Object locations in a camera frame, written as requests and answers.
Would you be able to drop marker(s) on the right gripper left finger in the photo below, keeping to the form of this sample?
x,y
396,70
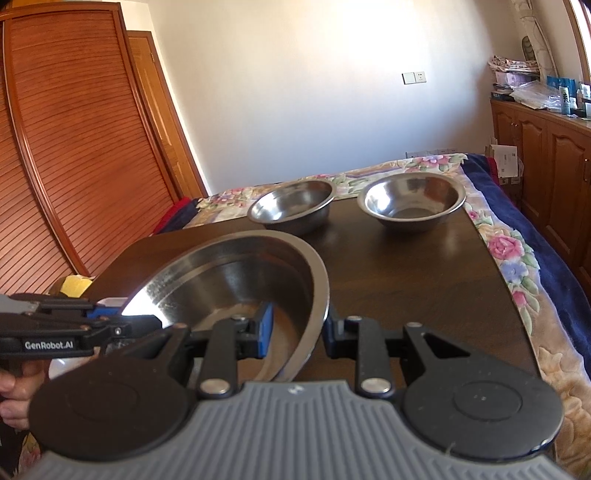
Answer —
x,y
233,339

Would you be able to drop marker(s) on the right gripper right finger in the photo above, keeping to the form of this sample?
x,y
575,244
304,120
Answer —
x,y
366,342

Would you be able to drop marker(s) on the large steel bowl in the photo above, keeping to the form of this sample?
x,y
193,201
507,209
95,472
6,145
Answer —
x,y
234,275

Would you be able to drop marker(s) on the small steel bowl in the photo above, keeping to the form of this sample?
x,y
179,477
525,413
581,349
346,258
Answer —
x,y
412,202

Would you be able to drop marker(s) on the person's left hand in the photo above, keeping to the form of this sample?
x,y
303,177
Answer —
x,y
17,392

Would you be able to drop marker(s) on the yellow plush toy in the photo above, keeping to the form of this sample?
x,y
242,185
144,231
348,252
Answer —
x,y
71,286

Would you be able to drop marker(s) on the red cloth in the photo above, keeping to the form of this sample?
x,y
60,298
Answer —
x,y
178,216

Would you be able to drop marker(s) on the wooden louvered wardrobe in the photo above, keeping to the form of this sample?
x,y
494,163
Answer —
x,y
83,174

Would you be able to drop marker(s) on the floral bed blanket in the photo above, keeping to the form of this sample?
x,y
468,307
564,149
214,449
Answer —
x,y
550,301

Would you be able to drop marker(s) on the white paper box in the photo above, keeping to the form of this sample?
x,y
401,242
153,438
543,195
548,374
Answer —
x,y
504,163

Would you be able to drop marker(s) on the wooden door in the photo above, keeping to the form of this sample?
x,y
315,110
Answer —
x,y
164,116

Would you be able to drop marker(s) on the wooden sideboard cabinet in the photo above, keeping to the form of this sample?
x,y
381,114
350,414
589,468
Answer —
x,y
555,151

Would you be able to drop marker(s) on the clutter pile on cabinet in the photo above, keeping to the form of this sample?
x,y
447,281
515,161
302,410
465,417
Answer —
x,y
519,80

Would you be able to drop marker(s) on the bottles on windowsill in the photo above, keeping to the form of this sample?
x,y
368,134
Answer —
x,y
573,97

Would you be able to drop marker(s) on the white wall switch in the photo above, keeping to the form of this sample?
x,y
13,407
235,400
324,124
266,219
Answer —
x,y
411,78

